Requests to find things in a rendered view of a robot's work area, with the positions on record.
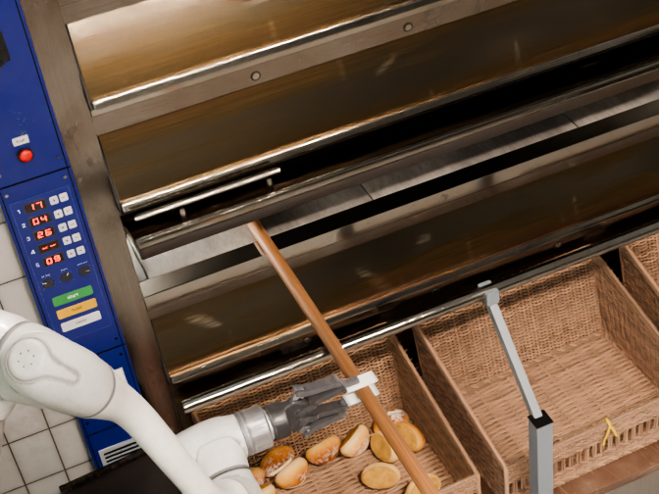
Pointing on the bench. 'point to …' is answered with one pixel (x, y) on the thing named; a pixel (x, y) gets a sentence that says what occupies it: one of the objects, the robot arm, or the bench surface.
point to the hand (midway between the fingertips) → (360, 388)
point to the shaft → (345, 363)
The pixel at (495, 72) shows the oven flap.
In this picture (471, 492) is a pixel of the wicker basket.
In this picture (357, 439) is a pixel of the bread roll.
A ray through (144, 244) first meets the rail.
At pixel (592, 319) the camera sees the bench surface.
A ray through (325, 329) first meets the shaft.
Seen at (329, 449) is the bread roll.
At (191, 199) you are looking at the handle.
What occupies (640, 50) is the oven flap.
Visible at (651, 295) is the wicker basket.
